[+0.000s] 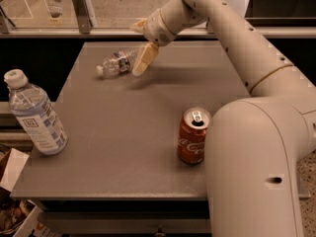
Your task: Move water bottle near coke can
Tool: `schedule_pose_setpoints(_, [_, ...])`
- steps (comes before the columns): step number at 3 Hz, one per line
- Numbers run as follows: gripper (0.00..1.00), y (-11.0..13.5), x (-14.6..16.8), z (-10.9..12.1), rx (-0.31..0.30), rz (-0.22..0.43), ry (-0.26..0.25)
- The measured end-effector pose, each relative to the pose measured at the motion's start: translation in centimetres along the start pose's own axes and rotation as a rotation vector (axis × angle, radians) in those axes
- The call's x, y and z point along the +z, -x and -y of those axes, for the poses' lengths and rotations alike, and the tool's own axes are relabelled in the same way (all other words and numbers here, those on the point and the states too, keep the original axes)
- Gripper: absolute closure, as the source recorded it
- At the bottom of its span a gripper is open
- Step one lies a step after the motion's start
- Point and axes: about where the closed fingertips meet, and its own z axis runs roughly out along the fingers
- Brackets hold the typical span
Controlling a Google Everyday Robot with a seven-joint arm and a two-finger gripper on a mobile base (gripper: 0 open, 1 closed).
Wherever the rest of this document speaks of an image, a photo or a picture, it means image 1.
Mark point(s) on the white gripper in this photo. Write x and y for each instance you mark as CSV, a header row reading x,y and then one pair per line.
x,y
155,28

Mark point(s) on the clear plastic water bottle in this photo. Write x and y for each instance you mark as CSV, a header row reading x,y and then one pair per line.
x,y
117,63

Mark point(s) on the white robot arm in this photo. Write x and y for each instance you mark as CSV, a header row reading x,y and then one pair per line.
x,y
252,145

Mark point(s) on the red coke can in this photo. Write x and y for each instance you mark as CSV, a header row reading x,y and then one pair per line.
x,y
192,132

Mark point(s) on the large labelled water bottle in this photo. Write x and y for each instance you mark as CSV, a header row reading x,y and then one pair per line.
x,y
34,111

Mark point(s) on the white cardboard box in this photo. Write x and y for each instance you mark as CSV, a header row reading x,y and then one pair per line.
x,y
11,166

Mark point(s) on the grey table drawer front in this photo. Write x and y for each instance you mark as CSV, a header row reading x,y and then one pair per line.
x,y
97,223

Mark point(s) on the white box with clutter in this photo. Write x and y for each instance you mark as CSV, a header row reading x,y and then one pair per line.
x,y
19,218

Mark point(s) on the metal railing post left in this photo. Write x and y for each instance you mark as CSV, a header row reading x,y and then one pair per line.
x,y
82,16

